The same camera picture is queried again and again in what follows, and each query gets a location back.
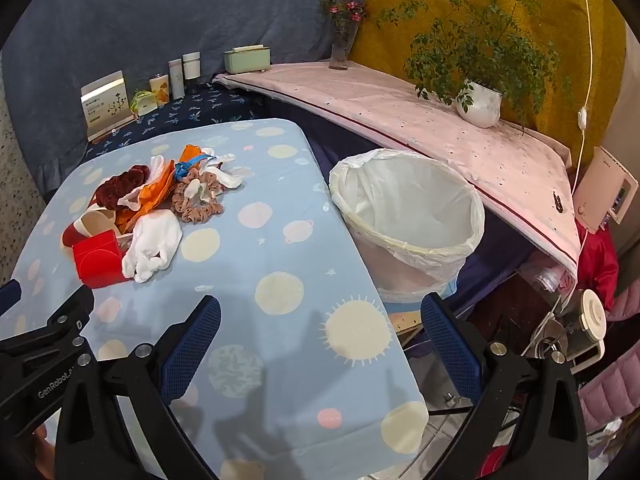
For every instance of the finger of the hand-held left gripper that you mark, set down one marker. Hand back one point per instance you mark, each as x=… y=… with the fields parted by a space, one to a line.
x=7 y=296
x=60 y=317

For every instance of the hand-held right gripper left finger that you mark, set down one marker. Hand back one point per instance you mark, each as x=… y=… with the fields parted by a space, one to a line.
x=192 y=350

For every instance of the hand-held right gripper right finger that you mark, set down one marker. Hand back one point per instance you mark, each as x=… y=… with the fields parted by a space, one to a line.
x=450 y=350

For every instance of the red white paper cup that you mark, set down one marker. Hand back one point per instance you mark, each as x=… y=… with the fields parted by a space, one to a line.
x=87 y=225

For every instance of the large white tissue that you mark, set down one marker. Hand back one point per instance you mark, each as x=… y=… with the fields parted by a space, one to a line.
x=150 y=245

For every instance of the white lined waste bin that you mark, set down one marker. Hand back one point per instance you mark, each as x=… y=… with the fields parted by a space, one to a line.
x=415 y=210

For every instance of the dark red velvet scrunchie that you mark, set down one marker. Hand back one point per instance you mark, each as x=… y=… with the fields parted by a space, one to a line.
x=120 y=185

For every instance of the orange plastic bag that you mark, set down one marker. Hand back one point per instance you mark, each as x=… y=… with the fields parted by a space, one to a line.
x=155 y=192

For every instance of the blue ribbon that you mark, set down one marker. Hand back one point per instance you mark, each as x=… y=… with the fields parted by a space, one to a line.
x=181 y=170

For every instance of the pale wooden board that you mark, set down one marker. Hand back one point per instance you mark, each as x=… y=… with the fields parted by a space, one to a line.
x=405 y=327

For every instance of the dark brown wooden cabinet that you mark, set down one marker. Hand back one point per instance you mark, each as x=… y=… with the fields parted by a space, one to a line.
x=515 y=305

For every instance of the light blue dotted tablecloth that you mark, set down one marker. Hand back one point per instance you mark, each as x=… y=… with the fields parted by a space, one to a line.
x=280 y=240

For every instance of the pink quilted jacket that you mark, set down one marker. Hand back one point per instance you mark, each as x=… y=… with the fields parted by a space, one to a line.
x=610 y=395

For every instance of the red jacket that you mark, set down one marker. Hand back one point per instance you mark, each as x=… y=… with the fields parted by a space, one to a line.
x=597 y=260

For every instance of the black clip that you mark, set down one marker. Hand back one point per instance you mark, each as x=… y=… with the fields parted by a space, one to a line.
x=557 y=202

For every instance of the white card box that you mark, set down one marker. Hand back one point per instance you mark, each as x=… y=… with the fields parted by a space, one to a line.
x=107 y=105

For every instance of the pink white appliance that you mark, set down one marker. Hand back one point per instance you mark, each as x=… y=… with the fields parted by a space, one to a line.
x=595 y=185

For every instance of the green packet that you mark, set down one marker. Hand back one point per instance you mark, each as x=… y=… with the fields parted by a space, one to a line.
x=144 y=104

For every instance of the dark blue floral cloth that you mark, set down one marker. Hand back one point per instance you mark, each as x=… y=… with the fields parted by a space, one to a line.
x=200 y=107

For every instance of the pink printed cloth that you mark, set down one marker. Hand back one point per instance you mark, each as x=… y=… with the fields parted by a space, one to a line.
x=400 y=110

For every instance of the green plant in white pot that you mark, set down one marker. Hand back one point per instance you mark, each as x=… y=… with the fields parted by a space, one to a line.
x=482 y=105

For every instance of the orange printed carton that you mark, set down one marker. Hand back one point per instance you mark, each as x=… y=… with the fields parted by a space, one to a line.
x=160 y=91

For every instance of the white bottle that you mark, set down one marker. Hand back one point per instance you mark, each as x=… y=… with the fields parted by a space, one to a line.
x=176 y=80

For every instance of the white jar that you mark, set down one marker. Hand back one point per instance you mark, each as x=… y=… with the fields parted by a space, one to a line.
x=191 y=67

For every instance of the pale green box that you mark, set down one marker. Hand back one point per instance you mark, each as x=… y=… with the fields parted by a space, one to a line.
x=247 y=61

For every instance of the blue-grey backdrop cloth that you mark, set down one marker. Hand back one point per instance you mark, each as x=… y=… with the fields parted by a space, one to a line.
x=150 y=20

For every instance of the glass vase with flowers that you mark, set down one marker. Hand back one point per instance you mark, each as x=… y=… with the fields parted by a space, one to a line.
x=342 y=52

